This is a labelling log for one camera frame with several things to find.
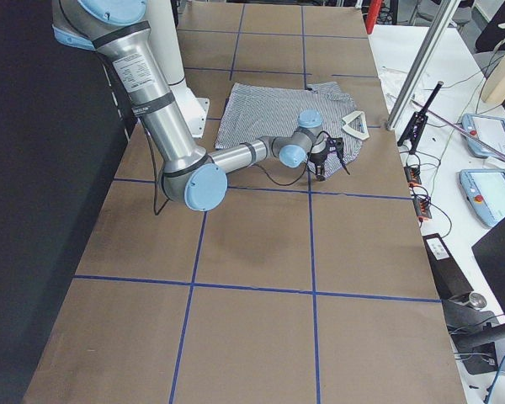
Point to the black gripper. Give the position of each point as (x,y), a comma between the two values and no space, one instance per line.
(318,160)

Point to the striped polo shirt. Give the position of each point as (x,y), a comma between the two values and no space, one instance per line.
(294,123)

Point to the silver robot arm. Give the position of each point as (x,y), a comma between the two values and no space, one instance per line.
(139,40)

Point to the orange black adapter upper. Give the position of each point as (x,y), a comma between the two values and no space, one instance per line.
(412,174)

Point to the orange black adapter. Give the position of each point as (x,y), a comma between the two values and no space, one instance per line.
(412,174)
(422,205)

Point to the orange black adapter lower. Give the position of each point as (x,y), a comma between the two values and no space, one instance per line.
(422,205)

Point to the clear plastic bag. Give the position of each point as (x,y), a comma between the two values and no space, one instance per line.
(392,80)

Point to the black box with label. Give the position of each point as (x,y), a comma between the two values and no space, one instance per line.
(447,274)

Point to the lower teach pendant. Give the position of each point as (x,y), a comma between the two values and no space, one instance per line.
(485,191)

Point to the teach pendant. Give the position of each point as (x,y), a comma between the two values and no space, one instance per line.
(490,130)
(485,191)

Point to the red cylinder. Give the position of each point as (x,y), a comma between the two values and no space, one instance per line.
(372,15)

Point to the upper teach pendant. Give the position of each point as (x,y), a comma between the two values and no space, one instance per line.
(490,130)

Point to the silver round knob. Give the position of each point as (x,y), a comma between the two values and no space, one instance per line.
(476,301)

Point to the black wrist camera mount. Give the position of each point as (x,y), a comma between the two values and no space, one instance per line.
(336,146)

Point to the aluminium frame post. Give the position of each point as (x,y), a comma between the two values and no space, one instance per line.
(435,32)

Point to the white pedestal column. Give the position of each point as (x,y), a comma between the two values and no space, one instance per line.
(163,41)

